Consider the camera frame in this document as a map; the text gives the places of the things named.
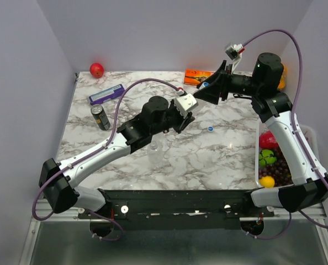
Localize black drink can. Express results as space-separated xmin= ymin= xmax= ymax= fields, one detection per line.
xmin=91 ymin=104 xmax=110 ymax=130

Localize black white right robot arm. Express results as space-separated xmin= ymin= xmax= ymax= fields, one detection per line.
xmin=194 ymin=52 xmax=328 ymax=216

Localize yellow lemon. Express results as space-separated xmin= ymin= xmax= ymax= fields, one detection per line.
xmin=259 ymin=176 xmax=275 ymax=188

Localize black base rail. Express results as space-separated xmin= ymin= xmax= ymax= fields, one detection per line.
xmin=78 ymin=189 xmax=275 ymax=231

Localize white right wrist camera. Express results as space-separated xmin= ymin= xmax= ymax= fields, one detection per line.
xmin=225 ymin=43 xmax=245 ymax=73

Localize red apple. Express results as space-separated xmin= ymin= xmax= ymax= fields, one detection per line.
xmin=89 ymin=63 xmax=104 ymax=78

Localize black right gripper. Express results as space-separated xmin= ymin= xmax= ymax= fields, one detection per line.
xmin=193 ymin=60 xmax=262 ymax=105

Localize purple white flat box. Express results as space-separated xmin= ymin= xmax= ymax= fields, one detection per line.
xmin=88 ymin=84 xmax=125 ymax=105

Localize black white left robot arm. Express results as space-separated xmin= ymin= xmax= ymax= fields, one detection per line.
xmin=39 ymin=94 xmax=198 ymax=218

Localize orange razor box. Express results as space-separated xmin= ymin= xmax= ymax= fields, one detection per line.
xmin=183 ymin=69 xmax=214 ymax=86

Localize orange snack bag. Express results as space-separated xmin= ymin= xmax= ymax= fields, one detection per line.
xmin=278 ymin=66 xmax=288 ymax=91

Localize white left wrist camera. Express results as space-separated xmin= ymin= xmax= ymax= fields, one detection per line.
xmin=174 ymin=93 xmax=192 ymax=115

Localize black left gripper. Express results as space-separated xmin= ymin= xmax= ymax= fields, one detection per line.
xmin=151 ymin=99 xmax=195 ymax=136

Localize purple grape bunch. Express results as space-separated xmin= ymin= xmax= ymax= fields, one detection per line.
xmin=258 ymin=147 xmax=293 ymax=187

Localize red dragon fruit toy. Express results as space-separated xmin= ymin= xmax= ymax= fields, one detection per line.
xmin=259 ymin=130 xmax=279 ymax=150

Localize clear plastic bottle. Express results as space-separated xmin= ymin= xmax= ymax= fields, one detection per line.
xmin=147 ymin=140 xmax=164 ymax=169
xmin=190 ymin=94 xmax=202 ymax=114

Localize green toy fruit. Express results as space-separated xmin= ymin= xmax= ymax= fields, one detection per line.
xmin=258 ymin=149 xmax=277 ymax=167

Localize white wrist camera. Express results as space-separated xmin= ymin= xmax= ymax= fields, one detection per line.
xmin=225 ymin=43 xmax=245 ymax=73
xmin=174 ymin=93 xmax=192 ymax=115

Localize white plastic basket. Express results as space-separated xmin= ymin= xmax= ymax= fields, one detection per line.
xmin=254 ymin=123 xmax=316 ymax=191

